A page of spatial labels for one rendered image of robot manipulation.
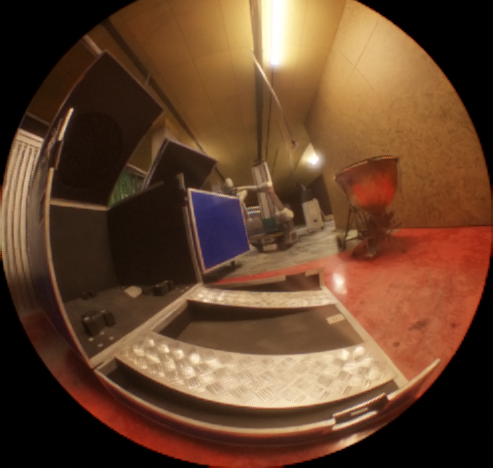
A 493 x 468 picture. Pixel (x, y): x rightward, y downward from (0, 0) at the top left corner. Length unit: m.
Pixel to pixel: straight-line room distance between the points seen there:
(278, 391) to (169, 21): 3.20
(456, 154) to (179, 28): 3.52
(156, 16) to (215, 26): 0.85
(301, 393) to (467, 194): 2.04
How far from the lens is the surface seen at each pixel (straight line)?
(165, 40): 2.95
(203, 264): 1.47
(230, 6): 2.84
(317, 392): 0.45
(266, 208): 3.17
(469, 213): 2.12
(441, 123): 2.18
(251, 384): 0.45
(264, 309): 0.80
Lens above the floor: 0.46
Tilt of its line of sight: 4 degrees up
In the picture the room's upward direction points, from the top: 12 degrees counter-clockwise
